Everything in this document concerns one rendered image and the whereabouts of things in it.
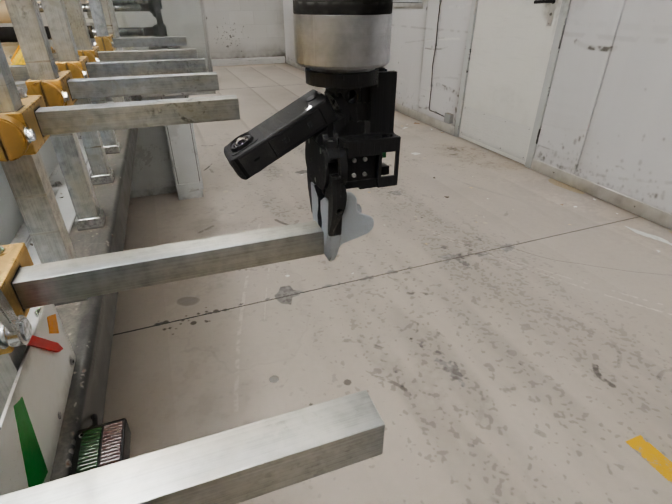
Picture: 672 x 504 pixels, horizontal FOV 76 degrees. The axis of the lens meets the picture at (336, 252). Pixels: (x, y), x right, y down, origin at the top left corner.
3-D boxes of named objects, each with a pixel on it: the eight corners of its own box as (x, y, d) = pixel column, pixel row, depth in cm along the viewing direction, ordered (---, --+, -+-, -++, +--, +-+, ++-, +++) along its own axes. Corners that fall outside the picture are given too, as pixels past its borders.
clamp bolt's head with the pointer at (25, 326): (77, 334, 49) (20, 311, 35) (79, 356, 48) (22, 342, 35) (58, 338, 48) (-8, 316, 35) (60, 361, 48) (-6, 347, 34)
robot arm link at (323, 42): (309, 15, 34) (280, 12, 42) (311, 80, 37) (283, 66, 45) (410, 14, 37) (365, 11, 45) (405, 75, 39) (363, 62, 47)
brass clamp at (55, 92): (82, 98, 82) (74, 69, 80) (71, 113, 71) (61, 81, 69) (45, 100, 80) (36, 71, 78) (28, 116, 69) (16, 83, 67)
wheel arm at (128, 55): (197, 59, 127) (195, 48, 125) (198, 60, 124) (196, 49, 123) (56, 65, 116) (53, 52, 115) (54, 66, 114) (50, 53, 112)
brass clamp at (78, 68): (96, 78, 103) (90, 55, 100) (89, 88, 92) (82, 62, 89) (67, 80, 101) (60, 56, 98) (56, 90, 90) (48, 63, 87)
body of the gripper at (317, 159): (398, 192, 46) (407, 71, 40) (321, 203, 44) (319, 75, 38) (369, 169, 52) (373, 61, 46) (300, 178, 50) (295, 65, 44)
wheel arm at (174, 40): (186, 45, 168) (185, 34, 166) (187, 45, 165) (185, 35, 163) (39, 49, 153) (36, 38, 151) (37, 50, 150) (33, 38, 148)
